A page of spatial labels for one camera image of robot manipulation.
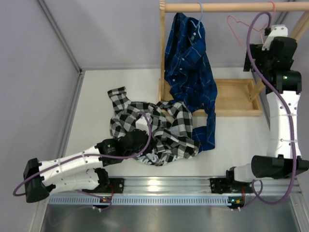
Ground pink wire hanger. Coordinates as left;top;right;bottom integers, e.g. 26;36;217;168
226;1;276;48

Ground black white checkered shirt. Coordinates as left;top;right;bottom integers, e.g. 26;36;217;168
108;87;200;166

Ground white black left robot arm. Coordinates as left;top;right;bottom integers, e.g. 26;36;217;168
23;129;152;203

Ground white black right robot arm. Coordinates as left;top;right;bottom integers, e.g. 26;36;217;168
225;36;309;192

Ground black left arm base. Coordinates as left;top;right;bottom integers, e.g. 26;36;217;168
82;178;125;195

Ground light blue hanger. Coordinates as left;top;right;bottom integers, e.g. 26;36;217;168
190;2;204;38

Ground blue plaid shirt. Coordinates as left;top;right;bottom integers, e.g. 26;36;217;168
164;13;218;152

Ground wooden clothes rack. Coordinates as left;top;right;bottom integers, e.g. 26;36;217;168
158;0;309;117

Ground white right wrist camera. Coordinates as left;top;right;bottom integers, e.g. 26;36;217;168
262;24;288;51

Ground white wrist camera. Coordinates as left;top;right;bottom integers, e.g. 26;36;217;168
262;24;288;51
135;117;149;133

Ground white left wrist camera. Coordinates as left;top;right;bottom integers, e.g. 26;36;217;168
135;117;149;133

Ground aluminium mounting rail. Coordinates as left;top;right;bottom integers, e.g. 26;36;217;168
40;175;300;194

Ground slotted grey cable duct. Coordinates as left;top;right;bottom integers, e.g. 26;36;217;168
48;195;233;206

